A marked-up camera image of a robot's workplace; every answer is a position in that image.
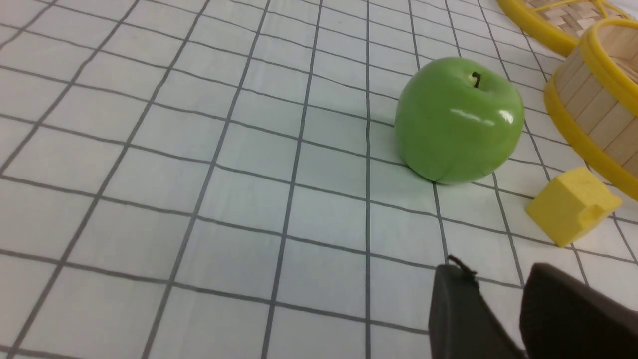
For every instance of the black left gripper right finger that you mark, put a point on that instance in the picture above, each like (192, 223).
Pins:
(562, 318)

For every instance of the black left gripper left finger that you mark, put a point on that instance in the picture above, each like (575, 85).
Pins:
(461, 324)

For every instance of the bamboo steamer tray yellow rim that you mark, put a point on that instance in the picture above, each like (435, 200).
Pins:
(592, 100)

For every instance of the woven bamboo steamer lid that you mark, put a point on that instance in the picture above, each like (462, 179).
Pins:
(559, 24)

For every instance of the yellow foam cube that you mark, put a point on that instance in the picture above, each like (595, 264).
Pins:
(571, 205)

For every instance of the green apple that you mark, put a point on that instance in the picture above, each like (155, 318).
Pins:
(457, 121)

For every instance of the white grid tablecloth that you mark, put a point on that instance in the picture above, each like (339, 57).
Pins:
(219, 179)

